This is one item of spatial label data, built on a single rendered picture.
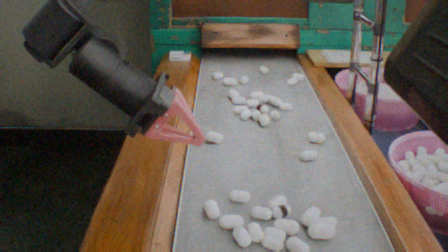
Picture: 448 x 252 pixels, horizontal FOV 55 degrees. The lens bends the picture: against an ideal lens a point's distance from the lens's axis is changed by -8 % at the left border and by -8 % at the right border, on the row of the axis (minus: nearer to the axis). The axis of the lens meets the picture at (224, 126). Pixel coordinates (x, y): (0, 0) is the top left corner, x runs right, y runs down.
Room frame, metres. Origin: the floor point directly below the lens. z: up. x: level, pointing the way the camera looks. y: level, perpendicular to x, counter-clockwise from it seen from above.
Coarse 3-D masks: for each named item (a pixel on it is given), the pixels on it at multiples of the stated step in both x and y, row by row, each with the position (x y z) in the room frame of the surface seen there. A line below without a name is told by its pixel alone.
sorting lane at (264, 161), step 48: (240, 96) 1.07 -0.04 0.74; (288, 96) 1.07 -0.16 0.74; (240, 144) 0.80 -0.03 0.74; (288, 144) 0.80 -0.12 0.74; (336, 144) 0.80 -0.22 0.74; (192, 192) 0.63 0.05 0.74; (288, 192) 0.63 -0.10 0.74; (336, 192) 0.63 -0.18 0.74; (192, 240) 0.50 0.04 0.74; (336, 240) 0.50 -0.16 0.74; (384, 240) 0.49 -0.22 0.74
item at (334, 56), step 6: (324, 54) 1.34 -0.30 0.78; (330, 54) 1.34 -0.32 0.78; (336, 54) 1.34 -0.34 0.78; (342, 54) 1.34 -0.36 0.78; (348, 54) 1.35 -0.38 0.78; (360, 54) 1.36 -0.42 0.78; (366, 54) 1.35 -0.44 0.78; (330, 60) 1.27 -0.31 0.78; (336, 60) 1.27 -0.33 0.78; (342, 60) 1.28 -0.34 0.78; (348, 60) 1.28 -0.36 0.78; (360, 60) 1.28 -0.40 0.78; (366, 60) 1.28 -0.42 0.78
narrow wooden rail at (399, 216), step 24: (312, 72) 1.20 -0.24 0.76; (336, 96) 1.01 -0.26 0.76; (336, 120) 0.87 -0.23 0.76; (360, 144) 0.75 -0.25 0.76; (360, 168) 0.67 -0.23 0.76; (384, 168) 0.66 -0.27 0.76; (384, 192) 0.58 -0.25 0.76; (384, 216) 0.53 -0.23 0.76; (408, 216) 0.52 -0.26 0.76; (408, 240) 0.46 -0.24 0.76; (432, 240) 0.46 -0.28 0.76
